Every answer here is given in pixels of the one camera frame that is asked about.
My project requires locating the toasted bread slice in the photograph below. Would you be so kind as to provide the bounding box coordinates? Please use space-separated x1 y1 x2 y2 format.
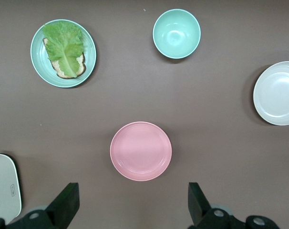
42 37 87 79

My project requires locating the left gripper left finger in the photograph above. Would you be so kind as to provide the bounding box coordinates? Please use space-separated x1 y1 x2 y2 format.
6 182 80 229

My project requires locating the cream white toaster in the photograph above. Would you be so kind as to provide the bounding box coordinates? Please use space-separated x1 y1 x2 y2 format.
0 153 22 221

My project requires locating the mint green plate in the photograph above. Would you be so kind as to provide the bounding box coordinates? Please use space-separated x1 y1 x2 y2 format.
30 19 97 88

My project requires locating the pink plate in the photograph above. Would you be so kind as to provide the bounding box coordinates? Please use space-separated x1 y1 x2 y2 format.
110 121 173 182

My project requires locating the mint green bowl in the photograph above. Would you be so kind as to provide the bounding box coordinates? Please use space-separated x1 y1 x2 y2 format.
152 9 202 59

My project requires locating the green lettuce leaf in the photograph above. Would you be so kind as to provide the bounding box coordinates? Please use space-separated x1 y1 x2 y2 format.
41 21 85 78

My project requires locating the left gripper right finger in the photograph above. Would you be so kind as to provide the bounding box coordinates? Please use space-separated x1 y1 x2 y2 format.
187 182 279 229

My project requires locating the beige plate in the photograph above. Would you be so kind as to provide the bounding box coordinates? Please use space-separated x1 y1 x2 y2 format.
252 61 289 126

